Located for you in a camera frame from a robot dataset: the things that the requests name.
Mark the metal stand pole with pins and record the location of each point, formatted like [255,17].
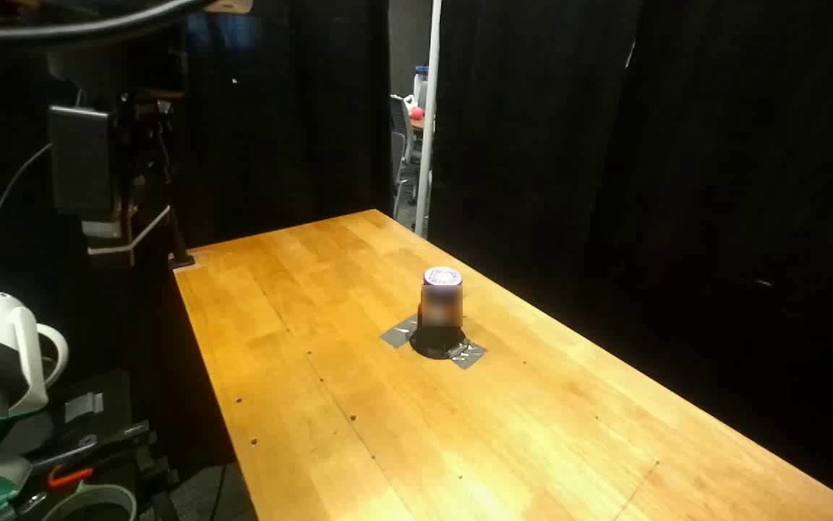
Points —
[405,146]

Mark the black camera tripod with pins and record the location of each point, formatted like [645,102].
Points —
[151,185]

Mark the white vertical pole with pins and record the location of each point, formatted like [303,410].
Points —
[428,117]

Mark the black curtain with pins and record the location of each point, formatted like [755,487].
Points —
[282,107]
[666,175]

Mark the dark bottle with purple cap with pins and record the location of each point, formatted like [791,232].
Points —
[440,314]

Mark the black curved lamp rim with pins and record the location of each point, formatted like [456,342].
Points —
[70,26]

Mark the black box camera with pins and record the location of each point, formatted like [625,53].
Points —
[80,160]

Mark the grey duct tape piece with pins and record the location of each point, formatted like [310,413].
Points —
[400,335]
[466,355]

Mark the grey round container rim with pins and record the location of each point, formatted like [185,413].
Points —
[99,494]

